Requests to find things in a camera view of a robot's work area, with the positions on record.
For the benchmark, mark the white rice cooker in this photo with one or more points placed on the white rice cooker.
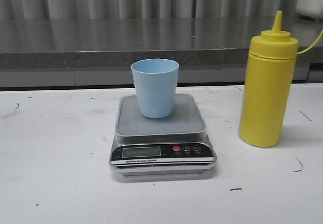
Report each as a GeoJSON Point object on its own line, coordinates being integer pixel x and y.
{"type": "Point", "coordinates": [309, 8]}

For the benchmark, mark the light blue plastic cup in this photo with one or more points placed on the light blue plastic cup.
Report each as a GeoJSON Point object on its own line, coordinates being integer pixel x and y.
{"type": "Point", "coordinates": [155, 82]}

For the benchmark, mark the silver electronic kitchen scale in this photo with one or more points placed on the silver electronic kitchen scale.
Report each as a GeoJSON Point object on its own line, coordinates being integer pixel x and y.
{"type": "Point", "coordinates": [175, 144]}

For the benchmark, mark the grey stone counter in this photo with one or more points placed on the grey stone counter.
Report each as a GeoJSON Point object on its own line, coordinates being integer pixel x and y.
{"type": "Point", "coordinates": [113, 43]}

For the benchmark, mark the yellow squeeze bottle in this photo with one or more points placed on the yellow squeeze bottle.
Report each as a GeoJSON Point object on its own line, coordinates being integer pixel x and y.
{"type": "Point", "coordinates": [270, 68]}

